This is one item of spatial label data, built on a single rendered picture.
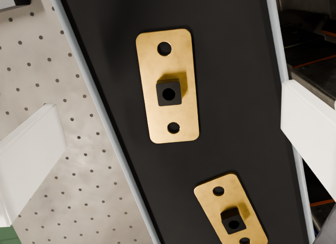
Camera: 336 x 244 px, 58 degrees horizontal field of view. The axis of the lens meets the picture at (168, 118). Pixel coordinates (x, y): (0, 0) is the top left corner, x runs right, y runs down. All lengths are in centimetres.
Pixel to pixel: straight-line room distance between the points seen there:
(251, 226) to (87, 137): 56
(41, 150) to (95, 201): 72
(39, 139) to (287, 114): 13
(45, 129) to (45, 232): 84
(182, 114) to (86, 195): 68
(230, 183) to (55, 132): 15
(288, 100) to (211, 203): 13
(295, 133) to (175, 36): 10
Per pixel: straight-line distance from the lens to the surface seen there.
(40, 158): 17
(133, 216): 90
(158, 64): 22
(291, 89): 17
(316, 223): 57
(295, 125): 16
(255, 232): 30
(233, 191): 26
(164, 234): 30
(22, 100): 81
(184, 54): 21
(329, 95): 32
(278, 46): 22
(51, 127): 18
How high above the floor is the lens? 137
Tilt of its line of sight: 67 degrees down
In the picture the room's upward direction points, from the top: 175 degrees counter-clockwise
